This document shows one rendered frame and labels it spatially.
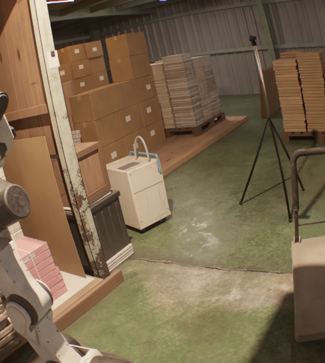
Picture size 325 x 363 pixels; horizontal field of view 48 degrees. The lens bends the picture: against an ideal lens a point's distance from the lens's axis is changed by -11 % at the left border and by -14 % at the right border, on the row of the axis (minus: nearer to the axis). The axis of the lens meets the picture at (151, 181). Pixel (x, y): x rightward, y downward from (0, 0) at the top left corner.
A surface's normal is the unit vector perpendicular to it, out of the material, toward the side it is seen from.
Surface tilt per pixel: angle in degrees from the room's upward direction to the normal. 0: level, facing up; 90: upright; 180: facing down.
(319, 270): 0
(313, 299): 0
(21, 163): 90
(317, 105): 87
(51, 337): 76
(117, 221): 90
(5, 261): 71
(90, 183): 90
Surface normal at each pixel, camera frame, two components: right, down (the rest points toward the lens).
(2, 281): -0.34, 0.36
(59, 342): 0.84, -0.29
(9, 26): -0.55, 0.36
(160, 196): 0.62, 0.13
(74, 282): -0.20, -0.93
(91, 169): 0.82, 0.01
